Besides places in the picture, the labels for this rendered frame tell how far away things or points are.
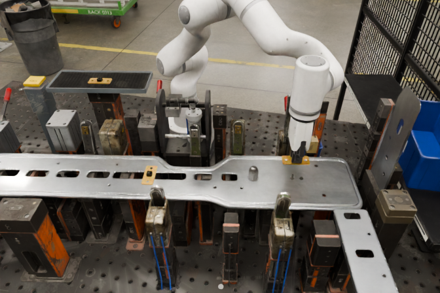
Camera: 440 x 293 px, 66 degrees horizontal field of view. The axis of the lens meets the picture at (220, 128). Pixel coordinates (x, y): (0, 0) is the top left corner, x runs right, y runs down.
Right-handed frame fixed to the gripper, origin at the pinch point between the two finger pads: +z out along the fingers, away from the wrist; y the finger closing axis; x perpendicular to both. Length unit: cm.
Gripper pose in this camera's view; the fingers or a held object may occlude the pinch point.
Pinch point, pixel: (296, 154)
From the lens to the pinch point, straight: 106.5
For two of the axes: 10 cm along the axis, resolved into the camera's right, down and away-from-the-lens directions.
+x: 10.0, 0.1, -0.3
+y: -0.4, 6.2, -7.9
